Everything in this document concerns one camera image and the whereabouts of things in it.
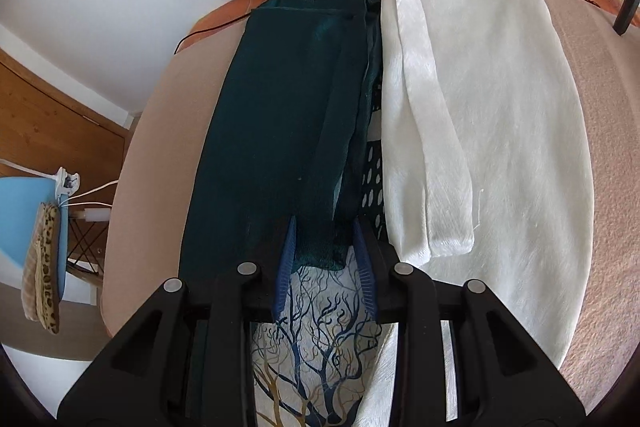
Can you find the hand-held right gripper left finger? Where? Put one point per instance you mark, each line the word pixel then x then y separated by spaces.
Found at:
pixel 285 259

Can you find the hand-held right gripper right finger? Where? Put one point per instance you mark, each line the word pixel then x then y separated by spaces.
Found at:
pixel 363 259

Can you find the teal and white printed blouse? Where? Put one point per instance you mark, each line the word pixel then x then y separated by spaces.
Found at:
pixel 475 107

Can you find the blue chair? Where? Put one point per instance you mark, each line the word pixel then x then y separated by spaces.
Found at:
pixel 20 217

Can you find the leopard print cushion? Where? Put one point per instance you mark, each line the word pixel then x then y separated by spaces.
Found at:
pixel 47 257

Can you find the white charger plug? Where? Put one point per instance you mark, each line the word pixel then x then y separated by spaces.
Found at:
pixel 95 214

